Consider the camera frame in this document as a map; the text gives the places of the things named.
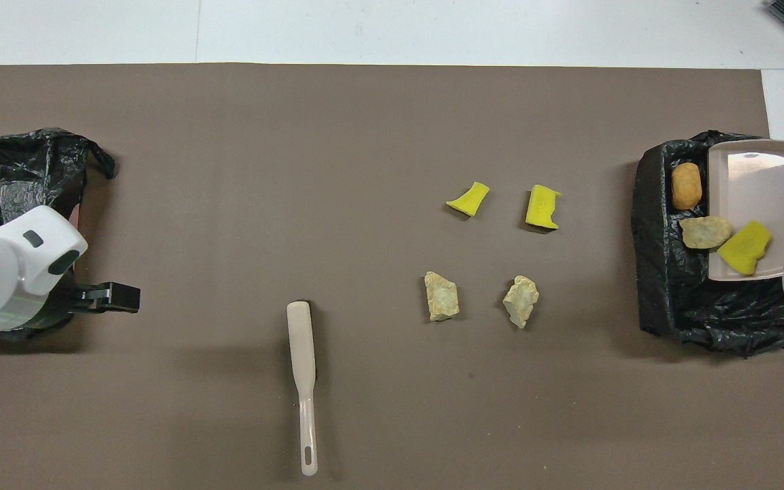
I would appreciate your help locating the beige plastic dustpan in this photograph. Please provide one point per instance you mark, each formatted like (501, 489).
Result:
(766, 190)

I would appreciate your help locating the tan crusted bread piece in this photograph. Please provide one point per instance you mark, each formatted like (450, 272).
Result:
(442, 297)

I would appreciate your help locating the yellow sponge piece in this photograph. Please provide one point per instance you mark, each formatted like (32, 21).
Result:
(468, 199)
(744, 248)
(542, 206)

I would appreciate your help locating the bin lined with black bag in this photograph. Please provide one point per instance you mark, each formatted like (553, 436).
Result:
(705, 313)
(4, 170)

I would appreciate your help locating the pale bread chunk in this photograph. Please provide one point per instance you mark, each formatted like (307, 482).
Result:
(705, 233)

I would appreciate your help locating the brown table mat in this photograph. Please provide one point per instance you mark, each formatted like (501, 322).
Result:
(160, 102)

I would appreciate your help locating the brown bread roll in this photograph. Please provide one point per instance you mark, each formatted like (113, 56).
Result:
(687, 186)

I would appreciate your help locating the pale bread piece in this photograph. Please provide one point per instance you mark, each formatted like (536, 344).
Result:
(521, 300)

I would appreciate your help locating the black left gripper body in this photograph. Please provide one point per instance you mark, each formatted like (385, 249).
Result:
(69, 303)

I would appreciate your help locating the beige hand brush black bristles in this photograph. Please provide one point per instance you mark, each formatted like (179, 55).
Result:
(301, 347)

